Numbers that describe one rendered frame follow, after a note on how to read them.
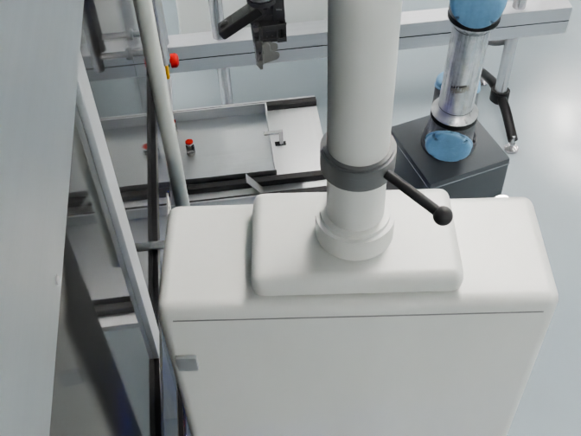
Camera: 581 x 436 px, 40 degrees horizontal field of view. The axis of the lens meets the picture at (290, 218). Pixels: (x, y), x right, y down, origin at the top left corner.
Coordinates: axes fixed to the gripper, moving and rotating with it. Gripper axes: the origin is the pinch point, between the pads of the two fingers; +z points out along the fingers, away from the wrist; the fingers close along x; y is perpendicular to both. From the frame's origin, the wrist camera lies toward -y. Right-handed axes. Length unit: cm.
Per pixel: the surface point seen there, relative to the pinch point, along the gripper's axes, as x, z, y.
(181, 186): -67, -29, -19
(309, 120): 0.6, 21.5, 12.8
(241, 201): -28.0, 18.9, -8.7
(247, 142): -5.1, 21.1, -4.9
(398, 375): -108, -29, 9
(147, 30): -67, -60, -19
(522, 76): 109, 110, 126
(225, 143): -4.4, 21.1, -10.9
